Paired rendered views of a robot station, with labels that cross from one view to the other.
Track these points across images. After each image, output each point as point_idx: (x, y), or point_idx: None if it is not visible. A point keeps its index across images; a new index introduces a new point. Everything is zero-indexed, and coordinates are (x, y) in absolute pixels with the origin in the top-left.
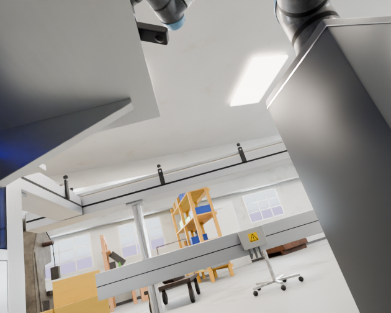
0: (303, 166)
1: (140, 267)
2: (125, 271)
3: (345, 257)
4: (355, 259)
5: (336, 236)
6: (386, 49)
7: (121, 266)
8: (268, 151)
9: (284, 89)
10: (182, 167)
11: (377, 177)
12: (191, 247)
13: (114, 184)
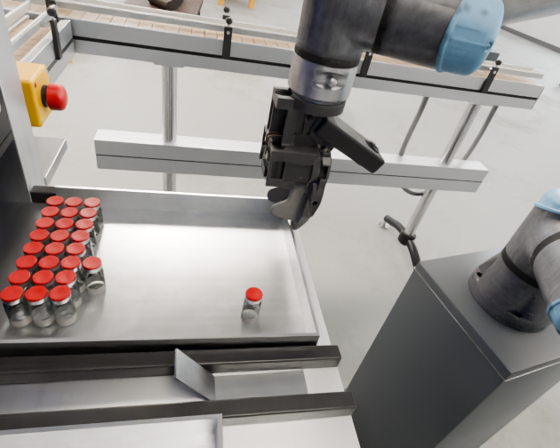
0: (391, 334)
1: (159, 151)
2: (137, 149)
3: (364, 379)
4: (367, 388)
5: (369, 372)
6: (524, 386)
7: (132, 142)
8: (404, 73)
9: (438, 304)
10: (268, 36)
11: (416, 418)
12: (233, 152)
13: (137, 13)
